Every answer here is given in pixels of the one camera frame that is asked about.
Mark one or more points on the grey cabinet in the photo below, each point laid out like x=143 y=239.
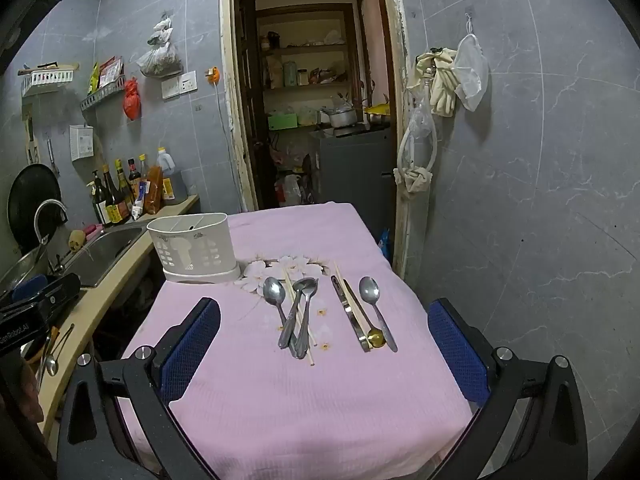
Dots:
x=350 y=175

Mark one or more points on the white plastic wall basket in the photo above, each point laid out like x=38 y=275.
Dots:
x=47 y=80

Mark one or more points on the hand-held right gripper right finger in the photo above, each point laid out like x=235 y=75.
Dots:
x=457 y=355

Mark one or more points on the black frying pan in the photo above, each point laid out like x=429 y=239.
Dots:
x=27 y=200

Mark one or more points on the steel mixing bowl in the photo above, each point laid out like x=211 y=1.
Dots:
x=22 y=270

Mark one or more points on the red plastic bag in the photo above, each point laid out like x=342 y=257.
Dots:
x=132 y=100

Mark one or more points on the white plastic bag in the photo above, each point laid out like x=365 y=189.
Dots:
x=471 y=75

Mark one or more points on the wooden chopstick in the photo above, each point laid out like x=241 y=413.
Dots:
x=309 y=352
x=340 y=276

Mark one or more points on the white wall socket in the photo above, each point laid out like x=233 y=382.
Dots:
x=188 y=82

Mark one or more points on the knotted beige rag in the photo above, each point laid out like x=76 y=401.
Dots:
x=412 y=179

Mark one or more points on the steel fork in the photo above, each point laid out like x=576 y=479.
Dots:
x=301 y=347

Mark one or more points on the steel cooking pot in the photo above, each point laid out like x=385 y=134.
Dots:
x=341 y=117

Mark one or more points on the green box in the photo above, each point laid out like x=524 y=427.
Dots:
x=282 y=121

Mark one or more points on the orange seasoning packet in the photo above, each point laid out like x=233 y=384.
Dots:
x=153 y=190

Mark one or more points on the white wall box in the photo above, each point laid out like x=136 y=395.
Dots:
x=81 y=142

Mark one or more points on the pink floral tablecloth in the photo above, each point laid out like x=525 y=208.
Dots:
x=260 y=410

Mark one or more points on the steel sink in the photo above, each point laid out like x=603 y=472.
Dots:
x=107 y=247

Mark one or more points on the red snack packet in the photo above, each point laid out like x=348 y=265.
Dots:
x=110 y=72

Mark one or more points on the dark wooden shelf unit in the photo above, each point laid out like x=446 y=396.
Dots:
x=350 y=30

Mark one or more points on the dark sauce bottle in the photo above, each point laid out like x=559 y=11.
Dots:
x=116 y=200
x=125 y=180
x=101 y=202
x=134 y=172

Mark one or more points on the person's left forearm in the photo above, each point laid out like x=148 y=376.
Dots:
x=20 y=410

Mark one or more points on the metal wall shelf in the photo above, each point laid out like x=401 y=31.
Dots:
x=100 y=97

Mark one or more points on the hanging clear plastic bags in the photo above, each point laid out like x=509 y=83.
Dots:
x=160 y=57

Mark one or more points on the white wall switch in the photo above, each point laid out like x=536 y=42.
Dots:
x=170 y=88

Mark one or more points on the gold spoon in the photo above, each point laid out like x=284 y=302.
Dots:
x=376 y=338

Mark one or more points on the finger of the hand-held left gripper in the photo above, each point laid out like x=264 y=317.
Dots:
x=35 y=287

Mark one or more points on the blue packet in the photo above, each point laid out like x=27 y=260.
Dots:
x=384 y=242

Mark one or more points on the steel faucet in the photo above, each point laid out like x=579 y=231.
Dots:
x=50 y=203

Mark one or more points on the beige kitchen counter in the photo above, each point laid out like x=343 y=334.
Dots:
x=95 y=310

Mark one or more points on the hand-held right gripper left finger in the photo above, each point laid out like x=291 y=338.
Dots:
x=192 y=355

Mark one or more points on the cooking oil jug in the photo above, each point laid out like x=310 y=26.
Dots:
x=170 y=180

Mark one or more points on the steel spoon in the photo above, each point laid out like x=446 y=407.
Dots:
x=369 y=290
x=303 y=285
x=273 y=290

